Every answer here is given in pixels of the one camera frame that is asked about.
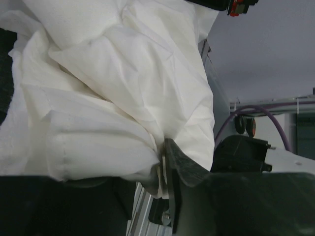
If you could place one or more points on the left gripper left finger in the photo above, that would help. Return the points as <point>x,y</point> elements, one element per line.
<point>41,206</point>

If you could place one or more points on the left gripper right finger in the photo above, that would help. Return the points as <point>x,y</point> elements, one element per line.
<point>203,203</point>

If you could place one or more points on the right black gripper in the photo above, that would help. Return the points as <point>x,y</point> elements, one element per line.
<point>232,7</point>

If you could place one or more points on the white skirt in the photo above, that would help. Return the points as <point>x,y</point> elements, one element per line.
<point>100,84</point>

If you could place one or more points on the dark grey dotted skirt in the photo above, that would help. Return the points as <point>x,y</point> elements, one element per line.
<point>7,39</point>

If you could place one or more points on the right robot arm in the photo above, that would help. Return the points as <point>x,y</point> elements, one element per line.
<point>239,151</point>

